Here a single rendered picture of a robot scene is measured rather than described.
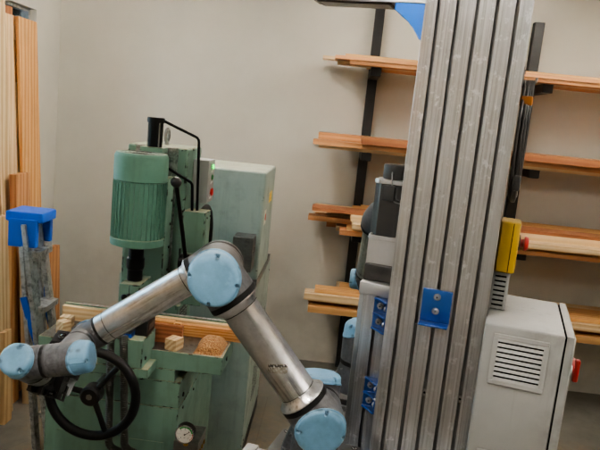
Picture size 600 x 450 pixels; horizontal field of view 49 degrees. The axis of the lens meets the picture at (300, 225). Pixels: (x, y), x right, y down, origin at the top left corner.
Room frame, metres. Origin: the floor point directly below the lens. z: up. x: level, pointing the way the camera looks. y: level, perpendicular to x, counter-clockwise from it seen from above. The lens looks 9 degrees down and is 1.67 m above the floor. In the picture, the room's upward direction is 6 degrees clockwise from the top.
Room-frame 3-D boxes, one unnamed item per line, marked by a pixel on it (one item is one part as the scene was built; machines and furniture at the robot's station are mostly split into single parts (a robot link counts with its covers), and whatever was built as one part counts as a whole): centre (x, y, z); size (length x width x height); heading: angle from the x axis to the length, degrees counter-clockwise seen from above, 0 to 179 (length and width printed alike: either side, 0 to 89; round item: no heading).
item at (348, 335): (2.04, -0.24, 0.98); 0.13 x 0.12 x 0.14; 87
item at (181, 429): (1.93, 0.29, 0.65); 0.06 x 0.04 x 0.08; 87
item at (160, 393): (2.28, 0.53, 0.76); 0.57 x 0.45 x 0.09; 177
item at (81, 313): (2.17, 0.49, 0.92); 0.60 x 0.02 x 0.05; 87
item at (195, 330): (2.15, 0.39, 0.92); 0.54 x 0.02 x 0.04; 87
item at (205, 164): (2.47, 0.38, 1.40); 0.10 x 0.06 x 0.16; 177
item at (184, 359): (2.04, 0.50, 0.87); 0.61 x 0.30 x 0.06; 87
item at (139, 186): (2.15, 0.54, 1.35); 0.18 x 0.18 x 0.31
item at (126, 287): (2.17, 0.54, 1.03); 0.14 x 0.07 x 0.09; 177
